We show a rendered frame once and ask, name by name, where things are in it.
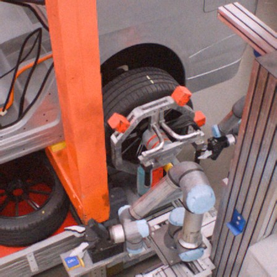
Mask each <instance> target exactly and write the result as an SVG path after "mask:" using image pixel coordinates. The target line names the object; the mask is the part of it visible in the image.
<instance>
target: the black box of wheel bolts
mask: <svg viewBox="0 0 277 277"><path fill-rule="evenodd" d="M112 226H115V225H114V224H112V225H110V226H107V227H105V228H106V229H107V231H108V227H112ZM113 244H114V245H113V246H109V247H104V248H101V252H97V253H93V254H89V250H87V252H88V254H89V256H90V258H91V260H92V262H93V263H96V262H99V261H102V260H106V259H107V258H110V257H113V256H115V255H118V254H120V253H123V252H124V242H118V243H113Z"/></svg>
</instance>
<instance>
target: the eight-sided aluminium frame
mask: <svg viewBox="0 0 277 277"><path fill-rule="evenodd" d="M169 108H173V109H175V110H177V111H178V112H180V113H182V114H186V115H188V116H190V117H191V118H192V119H193V120H194V117H195V113H194V112H193V111H192V110H191V108H190V107H189V106H188V105H186V104H185V105H184V106H181V105H178V104H177V102H176V101H175V100H174V98H173V97H171V96H165V97H164V98H161V99H158V100H156V101H152V102H151V103H147V104H145V105H142V106H138V107H137V108H135V109H134V110H133V111H132V112H131V113H130V114H129V116H128V117H127V118H126V119H127V121H128V122H129V124H131V126H129V127H128V129H127V130H126V131H125V132H124V133H123V134H122V133H120V132H117V131H115V133H113V135H112V136H111V140H110V141H111V160H112V163H113V165H114V167H115V168H116V169H117V170H119V171H124V172H126V173H131V174H134V175H136V176H138V168H139V167H140V166H141V165H140V164H135V163H131V162H128V161H124V160H122V155H121V143H122V142H123V141H124V139H125V138H126V137H127V136H128V135H129V134H130V133H131V132H132V131H133V130H134V129H135V127H136V126H137V125H138V124H139V122H140V121H141V120H142V119H144V118H146V117H149V116H151V115H153V114H156V113H158V112H160V111H164V110H166V109H169ZM192 132H193V128H192V126H188V127H185V128H182V133H181V135H187V134H190V133H192ZM184 147H185V146H183V147H180V148H178V149H176V150H177V154H178V153H179V152H180V151H181V150H182V149H183V148H184ZM151 161H152V163H153V169H152V170H156V169H158V168H160V167H161V166H164V165H165V164H159V162H158V161H157V160H156V159H154V158H153V159H151Z"/></svg>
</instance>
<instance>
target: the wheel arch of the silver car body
mask: <svg viewBox="0 0 277 277"><path fill-rule="evenodd" d="M106 60H107V61H108V62H109V70H111V69H115V68H117V67H121V66H124V65H126V66H128V67H131V70H133V69H138V68H141V67H155V68H159V69H162V70H165V71H166V72H167V73H169V74H170V75H171V76H172V77H173V78H174V80H175V81H176V82H177V83H178V84H179V85H180V86H182V87H186V88H187V71H186V68H185V64H184V61H183V60H182V58H181V57H180V55H179V54H178V53H177V51H175V50H174V49H173V48H172V47H170V46H168V45H165V44H162V43H158V42H142V43H137V44H134V45H130V46H128V47H125V48H122V49H120V50H119V51H117V52H115V53H114V54H112V55H111V56H110V57H108V58H107V59H106ZM104 62H105V60H104V61H103V62H102V63H104ZM102 63H101V64H100V73H101V65H102Z"/></svg>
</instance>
